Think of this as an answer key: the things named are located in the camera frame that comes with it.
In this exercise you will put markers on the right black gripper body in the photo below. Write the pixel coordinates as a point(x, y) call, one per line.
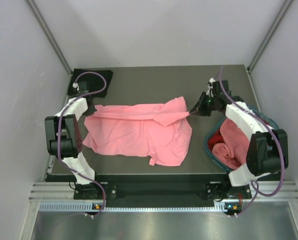
point(206, 104)

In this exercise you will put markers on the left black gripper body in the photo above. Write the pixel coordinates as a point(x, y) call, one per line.
point(90, 111)

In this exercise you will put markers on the pink t shirt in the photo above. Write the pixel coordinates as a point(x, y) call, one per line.
point(159, 131)

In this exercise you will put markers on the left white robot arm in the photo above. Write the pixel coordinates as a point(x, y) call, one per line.
point(64, 141)

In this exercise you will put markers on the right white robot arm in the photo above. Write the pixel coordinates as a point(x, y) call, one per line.
point(268, 147)

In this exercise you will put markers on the folded black t shirt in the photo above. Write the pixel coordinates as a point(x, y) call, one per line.
point(90, 81)

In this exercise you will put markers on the red shirt in basket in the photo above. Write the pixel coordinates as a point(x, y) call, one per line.
point(215, 138)

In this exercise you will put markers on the pink shirt in basket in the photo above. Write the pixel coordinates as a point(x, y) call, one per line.
point(233, 151)

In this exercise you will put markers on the teal laundry basket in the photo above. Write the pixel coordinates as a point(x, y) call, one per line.
point(216, 128)

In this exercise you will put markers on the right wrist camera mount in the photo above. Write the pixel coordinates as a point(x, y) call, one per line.
point(209, 92)

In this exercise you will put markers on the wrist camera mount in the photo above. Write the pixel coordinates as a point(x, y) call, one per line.
point(209, 92)
point(76, 87)

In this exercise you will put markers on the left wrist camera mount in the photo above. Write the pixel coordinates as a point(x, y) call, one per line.
point(76, 87)

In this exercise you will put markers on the right aluminium corner post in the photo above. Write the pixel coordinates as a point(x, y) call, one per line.
point(270, 33)

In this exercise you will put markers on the aluminium corner post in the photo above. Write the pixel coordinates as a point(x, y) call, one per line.
point(48, 34)
point(270, 33)

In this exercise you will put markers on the aluminium frame rail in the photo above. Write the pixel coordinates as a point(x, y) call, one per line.
point(199, 191)

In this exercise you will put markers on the slotted grey cable duct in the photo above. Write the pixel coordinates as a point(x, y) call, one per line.
point(93, 207)

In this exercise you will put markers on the left aluminium corner post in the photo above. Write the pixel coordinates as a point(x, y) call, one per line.
point(48, 34)

